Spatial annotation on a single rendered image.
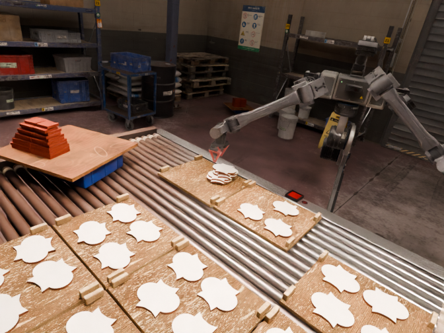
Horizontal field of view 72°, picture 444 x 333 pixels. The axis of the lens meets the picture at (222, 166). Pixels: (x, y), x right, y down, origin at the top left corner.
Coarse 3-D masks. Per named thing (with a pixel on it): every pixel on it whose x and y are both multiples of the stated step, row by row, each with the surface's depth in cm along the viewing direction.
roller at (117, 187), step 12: (108, 180) 160; (120, 192) 153; (144, 204) 145; (156, 216) 138; (192, 240) 126; (204, 252) 121; (240, 276) 112; (252, 288) 107; (264, 300) 104; (288, 312) 100; (300, 324) 97
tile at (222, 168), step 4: (216, 164) 174; (224, 164) 176; (216, 168) 169; (220, 168) 170; (224, 168) 170; (228, 168) 171; (232, 168) 172; (220, 172) 167; (224, 172) 166; (228, 172) 167; (232, 172) 167
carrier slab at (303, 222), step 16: (240, 192) 162; (256, 192) 164; (224, 208) 147; (272, 208) 152; (304, 208) 155; (240, 224) 138; (256, 224) 138; (288, 224) 141; (304, 224) 143; (272, 240) 129
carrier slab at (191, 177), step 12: (180, 168) 178; (192, 168) 180; (204, 168) 181; (168, 180) 165; (180, 180) 165; (192, 180) 167; (204, 180) 169; (240, 180) 173; (192, 192) 156; (204, 192) 157; (216, 192) 159; (228, 192) 160
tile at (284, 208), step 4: (276, 204) 153; (280, 204) 154; (284, 204) 154; (288, 204) 155; (276, 208) 150; (280, 208) 151; (284, 208) 151; (288, 208) 151; (292, 208) 152; (296, 208) 154; (280, 212) 148; (284, 212) 148; (288, 212) 148; (292, 212) 149; (296, 212) 149; (292, 216) 147; (296, 216) 148
